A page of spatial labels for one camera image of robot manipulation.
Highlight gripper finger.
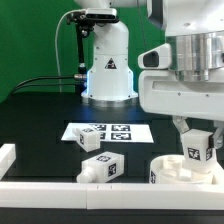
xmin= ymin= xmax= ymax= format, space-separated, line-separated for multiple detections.
xmin=213 ymin=121 xmax=224 ymax=149
xmin=172 ymin=116 xmax=189 ymax=134

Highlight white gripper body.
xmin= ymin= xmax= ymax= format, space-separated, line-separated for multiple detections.
xmin=138 ymin=68 xmax=224 ymax=121

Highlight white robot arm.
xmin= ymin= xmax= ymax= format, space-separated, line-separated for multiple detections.
xmin=108 ymin=0 xmax=224 ymax=148

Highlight white marker sheet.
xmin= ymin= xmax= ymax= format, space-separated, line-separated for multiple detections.
xmin=61 ymin=123 xmax=154 ymax=143

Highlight white U-shaped fence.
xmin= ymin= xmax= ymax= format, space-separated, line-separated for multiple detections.
xmin=0 ymin=144 xmax=224 ymax=210

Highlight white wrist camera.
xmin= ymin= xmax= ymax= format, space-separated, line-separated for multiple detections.
xmin=138 ymin=43 xmax=172 ymax=70

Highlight black camera stand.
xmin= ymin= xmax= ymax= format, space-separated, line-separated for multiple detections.
xmin=66 ymin=8 xmax=119 ymax=94

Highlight grey camera cable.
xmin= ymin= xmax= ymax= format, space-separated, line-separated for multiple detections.
xmin=54 ymin=9 xmax=83 ymax=94

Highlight black base cables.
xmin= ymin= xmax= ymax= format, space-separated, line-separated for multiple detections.
xmin=9 ymin=75 xmax=88 ymax=96

